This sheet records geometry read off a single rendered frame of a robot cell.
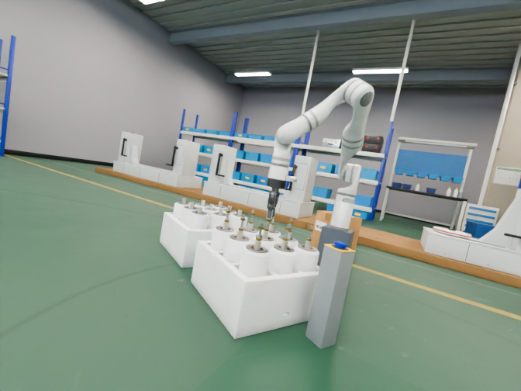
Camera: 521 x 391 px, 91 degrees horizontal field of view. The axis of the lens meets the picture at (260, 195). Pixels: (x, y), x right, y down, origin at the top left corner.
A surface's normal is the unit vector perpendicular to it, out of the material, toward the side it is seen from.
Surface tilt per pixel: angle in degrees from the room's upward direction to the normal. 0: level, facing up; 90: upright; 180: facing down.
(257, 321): 90
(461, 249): 90
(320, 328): 90
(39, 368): 0
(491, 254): 90
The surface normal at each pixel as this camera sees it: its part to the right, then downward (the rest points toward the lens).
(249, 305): 0.55, 0.17
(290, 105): -0.47, -0.02
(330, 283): -0.81, -0.11
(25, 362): 0.18, -0.98
